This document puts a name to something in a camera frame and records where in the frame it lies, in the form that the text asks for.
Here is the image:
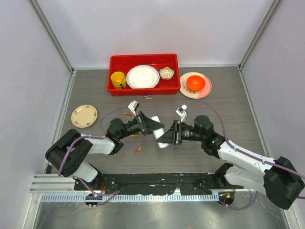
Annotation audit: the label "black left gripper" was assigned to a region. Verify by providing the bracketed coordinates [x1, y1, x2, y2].
[118, 111, 163, 140]

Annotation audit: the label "red plastic bin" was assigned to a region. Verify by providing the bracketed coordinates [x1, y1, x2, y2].
[107, 53, 181, 96]

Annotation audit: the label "small patterned flower bowl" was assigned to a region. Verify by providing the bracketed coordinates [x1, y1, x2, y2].
[159, 67, 175, 80]

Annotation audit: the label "cream floral saucer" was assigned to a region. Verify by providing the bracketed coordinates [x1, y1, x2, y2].
[71, 104, 98, 128]

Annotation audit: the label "blue orange battery near bin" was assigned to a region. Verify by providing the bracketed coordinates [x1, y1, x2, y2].
[143, 95, 152, 99]

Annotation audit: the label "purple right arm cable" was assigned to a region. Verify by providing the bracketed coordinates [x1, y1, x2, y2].
[187, 100, 305, 210]

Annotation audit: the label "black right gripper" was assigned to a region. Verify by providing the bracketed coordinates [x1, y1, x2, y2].
[158, 119, 205, 145]

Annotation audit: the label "orange bowl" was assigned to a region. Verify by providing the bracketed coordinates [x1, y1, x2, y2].
[186, 75, 206, 92]

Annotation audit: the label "pink plate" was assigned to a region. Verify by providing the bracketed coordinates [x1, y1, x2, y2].
[180, 72, 212, 99]

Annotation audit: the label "white remote control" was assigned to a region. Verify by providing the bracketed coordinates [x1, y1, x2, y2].
[150, 116, 169, 149]

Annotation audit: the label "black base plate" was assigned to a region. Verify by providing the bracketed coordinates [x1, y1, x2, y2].
[87, 173, 243, 196]

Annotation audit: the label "white slotted cable duct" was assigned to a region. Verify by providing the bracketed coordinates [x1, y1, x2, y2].
[41, 192, 219, 203]

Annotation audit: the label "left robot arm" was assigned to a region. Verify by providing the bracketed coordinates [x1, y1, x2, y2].
[45, 111, 164, 190]

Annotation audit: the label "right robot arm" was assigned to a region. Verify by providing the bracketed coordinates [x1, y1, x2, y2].
[157, 115, 305, 210]

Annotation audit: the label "yellow mug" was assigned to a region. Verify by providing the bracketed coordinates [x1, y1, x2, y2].
[111, 72, 126, 89]

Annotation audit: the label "white plate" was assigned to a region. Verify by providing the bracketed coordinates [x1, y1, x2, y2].
[126, 65, 160, 89]

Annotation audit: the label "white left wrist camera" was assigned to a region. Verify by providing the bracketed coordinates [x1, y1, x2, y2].
[128, 100, 139, 116]

